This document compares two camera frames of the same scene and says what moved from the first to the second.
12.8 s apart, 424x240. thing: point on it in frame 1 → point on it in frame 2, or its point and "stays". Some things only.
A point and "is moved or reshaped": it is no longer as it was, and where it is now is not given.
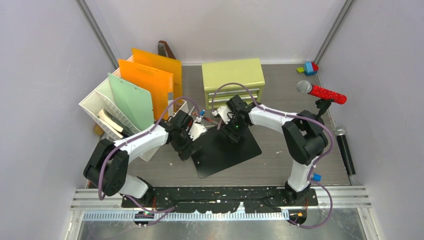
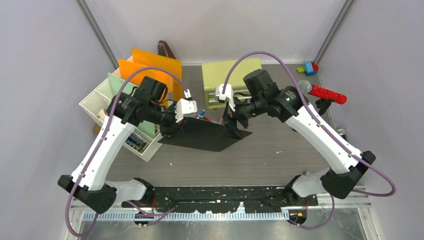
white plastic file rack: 104,111 stays
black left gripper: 183,151 → 173,128
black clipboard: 219,153 is moved or reshaped
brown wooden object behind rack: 164,49 stays
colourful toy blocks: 310,69 stays
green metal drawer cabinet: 248,72 stays
